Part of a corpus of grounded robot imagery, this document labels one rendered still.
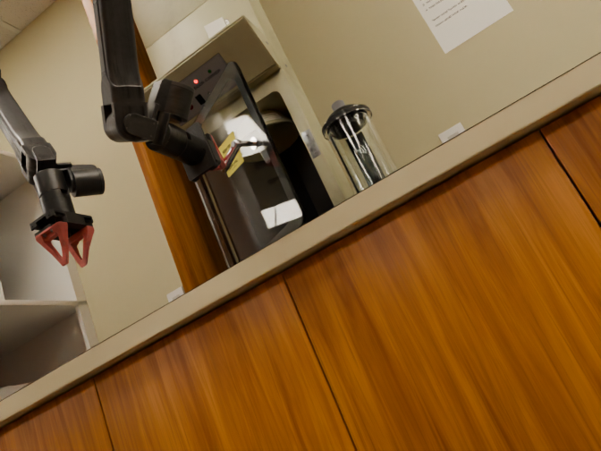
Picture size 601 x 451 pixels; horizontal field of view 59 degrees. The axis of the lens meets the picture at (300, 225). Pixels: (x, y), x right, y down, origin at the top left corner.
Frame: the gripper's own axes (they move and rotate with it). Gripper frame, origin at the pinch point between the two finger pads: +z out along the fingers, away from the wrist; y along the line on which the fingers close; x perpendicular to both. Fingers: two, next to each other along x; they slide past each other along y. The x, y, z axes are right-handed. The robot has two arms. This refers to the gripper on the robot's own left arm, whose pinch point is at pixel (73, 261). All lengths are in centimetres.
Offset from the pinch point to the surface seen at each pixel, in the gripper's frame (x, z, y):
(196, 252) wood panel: -8.9, 0.0, 28.6
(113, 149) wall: 37, -73, 76
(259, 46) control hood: -45, -35, 26
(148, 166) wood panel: -7.9, -23.4, 23.5
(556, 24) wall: -109, -21, 75
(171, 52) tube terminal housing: -21, -54, 33
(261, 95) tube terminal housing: -39, -28, 32
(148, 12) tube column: -19, -70, 33
